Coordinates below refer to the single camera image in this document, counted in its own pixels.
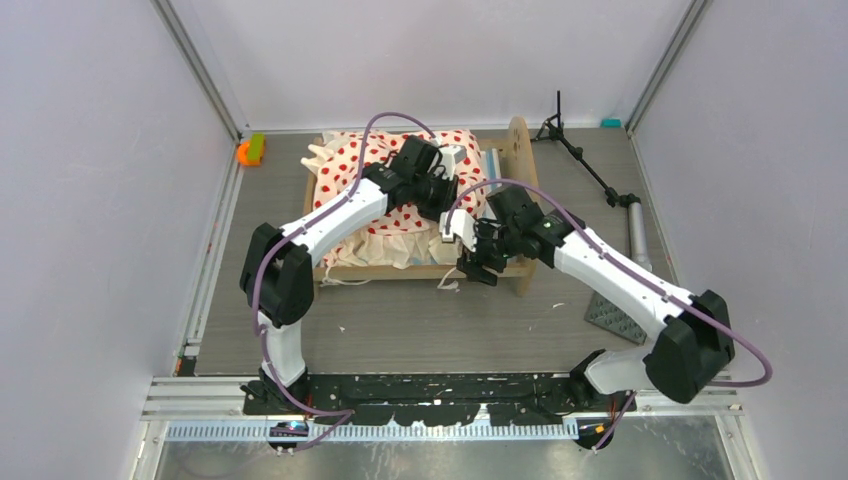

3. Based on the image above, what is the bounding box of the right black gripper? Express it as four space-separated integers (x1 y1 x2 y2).
456 216 521 286

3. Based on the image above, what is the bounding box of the strawberry print ruffled blanket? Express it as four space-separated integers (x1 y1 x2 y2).
296 129 489 283

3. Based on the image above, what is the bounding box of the wooden pet bed frame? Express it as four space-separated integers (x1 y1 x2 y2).
300 116 538 289

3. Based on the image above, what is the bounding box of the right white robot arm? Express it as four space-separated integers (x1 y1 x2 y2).
439 184 735 411

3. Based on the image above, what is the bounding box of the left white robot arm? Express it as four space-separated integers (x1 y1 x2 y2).
239 137 467 414

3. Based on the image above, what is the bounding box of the black perforated pad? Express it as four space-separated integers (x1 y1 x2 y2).
584 292 647 345

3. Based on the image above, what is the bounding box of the black tripod stand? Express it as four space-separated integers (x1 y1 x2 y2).
536 90 655 267

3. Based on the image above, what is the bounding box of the teal small block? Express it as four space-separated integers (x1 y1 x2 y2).
599 118 623 129

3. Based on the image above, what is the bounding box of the orange green toy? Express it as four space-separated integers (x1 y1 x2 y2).
236 133 266 167

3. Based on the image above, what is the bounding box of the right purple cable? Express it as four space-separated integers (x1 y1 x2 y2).
444 176 773 432

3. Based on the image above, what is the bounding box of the purple cable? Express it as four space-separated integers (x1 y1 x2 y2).
249 112 445 426
444 176 773 432

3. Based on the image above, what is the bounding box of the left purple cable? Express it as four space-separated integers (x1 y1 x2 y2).
249 112 445 426

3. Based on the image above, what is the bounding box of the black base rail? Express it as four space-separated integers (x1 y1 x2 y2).
139 371 744 445

